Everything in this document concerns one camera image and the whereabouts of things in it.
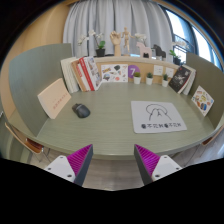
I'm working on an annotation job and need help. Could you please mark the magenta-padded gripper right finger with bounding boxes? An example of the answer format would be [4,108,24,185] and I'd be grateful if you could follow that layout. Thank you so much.
[133,143,183,187]

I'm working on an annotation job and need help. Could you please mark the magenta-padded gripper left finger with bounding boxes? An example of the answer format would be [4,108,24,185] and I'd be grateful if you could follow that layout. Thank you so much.
[44,143,94,187]

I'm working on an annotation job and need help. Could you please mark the black computer mouse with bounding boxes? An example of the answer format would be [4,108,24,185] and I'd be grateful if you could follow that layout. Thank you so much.
[71,103,91,119]

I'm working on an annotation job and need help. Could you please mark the white printed mouse pad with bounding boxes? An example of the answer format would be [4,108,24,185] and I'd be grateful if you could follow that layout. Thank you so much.
[130,100,188,134]

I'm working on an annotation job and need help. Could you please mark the beige thin booklet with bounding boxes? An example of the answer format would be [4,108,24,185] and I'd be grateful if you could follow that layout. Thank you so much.
[37,77,72,120]

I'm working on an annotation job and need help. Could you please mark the colourful sticker card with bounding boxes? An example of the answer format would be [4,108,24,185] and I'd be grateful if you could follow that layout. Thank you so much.
[191,85,215,117]

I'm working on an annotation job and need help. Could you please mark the small potted green plant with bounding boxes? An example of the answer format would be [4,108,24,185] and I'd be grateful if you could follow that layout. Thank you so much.
[133,71,142,85]
[145,72,154,86]
[161,73,170,88]

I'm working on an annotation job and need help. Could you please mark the black cover book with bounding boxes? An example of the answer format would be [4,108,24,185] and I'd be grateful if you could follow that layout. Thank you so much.
[168,65,193,94]

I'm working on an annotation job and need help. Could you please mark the white book stack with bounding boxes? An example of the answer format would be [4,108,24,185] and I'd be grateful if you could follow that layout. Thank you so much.
[181,64,197,96]

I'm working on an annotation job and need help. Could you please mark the thick white book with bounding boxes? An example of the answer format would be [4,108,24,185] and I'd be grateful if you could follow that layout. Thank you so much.
[60,57,80,94]

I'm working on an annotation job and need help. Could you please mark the brown cover book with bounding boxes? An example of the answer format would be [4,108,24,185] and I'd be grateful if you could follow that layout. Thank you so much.
[70,59,87,93]

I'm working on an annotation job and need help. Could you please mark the red spine book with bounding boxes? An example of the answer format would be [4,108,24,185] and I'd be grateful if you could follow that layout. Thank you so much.
[78,57,96,92]

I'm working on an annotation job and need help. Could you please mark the grey-green desk partition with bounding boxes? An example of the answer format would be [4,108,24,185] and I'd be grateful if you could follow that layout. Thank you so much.
[8,43,73,138]
[185,52,224,129]

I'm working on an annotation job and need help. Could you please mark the wooden desk back ledge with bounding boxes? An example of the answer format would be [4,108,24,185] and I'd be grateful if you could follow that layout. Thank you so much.
[93,54,188,85]

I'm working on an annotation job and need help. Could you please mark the purple round sticker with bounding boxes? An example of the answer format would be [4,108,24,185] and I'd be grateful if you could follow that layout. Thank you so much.
[127,64,141,80]

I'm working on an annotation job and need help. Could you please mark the white sticker sheet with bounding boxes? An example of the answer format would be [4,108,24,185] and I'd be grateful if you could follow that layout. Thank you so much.
[100,63,129,83]

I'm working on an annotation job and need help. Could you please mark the white orchid in dark pot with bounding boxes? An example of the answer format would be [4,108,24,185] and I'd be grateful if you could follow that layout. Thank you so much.
[168,41,188,66]

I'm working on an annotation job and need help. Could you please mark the black wooden horse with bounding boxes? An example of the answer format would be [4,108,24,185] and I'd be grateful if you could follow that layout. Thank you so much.
[152,44,167,61]

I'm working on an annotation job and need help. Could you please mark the pink wooden horse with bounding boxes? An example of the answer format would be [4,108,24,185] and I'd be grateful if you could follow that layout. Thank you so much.
[135,41,153,59]

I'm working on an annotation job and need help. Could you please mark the white orchid in black pot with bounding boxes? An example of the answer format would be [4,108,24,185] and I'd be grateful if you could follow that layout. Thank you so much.
[77,29,107,58]

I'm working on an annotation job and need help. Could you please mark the white orchid plant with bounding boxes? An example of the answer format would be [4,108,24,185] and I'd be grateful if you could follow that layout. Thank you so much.
[134,32,148,44]

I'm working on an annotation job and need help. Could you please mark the wooden mannequin figure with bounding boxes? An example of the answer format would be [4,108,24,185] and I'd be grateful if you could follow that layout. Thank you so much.
[120,27,135,56]

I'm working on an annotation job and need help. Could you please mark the wooden hand model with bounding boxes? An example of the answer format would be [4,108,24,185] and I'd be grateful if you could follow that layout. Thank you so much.
[109,30,123,57]

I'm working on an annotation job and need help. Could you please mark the dark framed window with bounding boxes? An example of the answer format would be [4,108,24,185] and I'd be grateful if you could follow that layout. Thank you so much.
[163,6,223,71]

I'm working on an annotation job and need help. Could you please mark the grey curtain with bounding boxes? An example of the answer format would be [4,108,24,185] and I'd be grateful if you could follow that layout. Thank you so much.
[62,0,174,58]

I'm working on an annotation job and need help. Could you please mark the white wall socket plate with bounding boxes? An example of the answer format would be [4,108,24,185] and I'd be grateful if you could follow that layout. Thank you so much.
[153,64,164,76]
[165,67,176,79]

